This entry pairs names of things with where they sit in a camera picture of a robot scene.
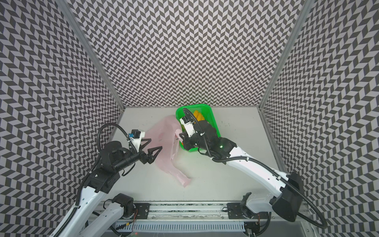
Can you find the aluminium corner post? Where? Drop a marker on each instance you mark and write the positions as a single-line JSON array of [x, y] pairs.
[[64, 7], [306, 9]]

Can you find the aluminium corner post left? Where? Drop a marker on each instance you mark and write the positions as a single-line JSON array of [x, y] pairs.
[[64, 7]]

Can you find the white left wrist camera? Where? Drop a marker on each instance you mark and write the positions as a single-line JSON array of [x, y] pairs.
[[135, 138]]

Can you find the aluminium corner post right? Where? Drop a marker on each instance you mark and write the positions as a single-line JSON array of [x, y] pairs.
[[306, 9]]

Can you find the yellow fake banana bunch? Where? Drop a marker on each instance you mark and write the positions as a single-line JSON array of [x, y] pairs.
[[198, 115]]

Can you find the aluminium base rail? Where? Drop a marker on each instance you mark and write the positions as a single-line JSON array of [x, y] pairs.
[[171, 211]]

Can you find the pink plastic bag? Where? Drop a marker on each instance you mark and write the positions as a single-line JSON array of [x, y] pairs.
[[165, 133]]

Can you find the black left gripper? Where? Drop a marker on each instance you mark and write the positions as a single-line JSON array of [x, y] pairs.
[[149, 158]]

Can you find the white vented cable tray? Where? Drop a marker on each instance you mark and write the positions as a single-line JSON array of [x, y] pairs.
[[182, 227]]

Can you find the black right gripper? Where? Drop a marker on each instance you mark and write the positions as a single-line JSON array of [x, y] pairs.
[[189, 140]]

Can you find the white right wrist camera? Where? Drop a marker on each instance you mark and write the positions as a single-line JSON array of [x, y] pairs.
[[188, 126]]

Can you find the green plastic basket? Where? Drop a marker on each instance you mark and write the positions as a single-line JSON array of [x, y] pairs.
[[206, 110]]

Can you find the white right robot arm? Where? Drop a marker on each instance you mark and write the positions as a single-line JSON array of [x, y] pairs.
[[285, 190]]

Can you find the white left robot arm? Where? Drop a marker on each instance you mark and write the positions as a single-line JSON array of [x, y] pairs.
[[94, 189]]

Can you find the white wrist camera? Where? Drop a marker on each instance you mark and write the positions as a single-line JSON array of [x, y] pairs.
[[135, 138], [188, 126]]

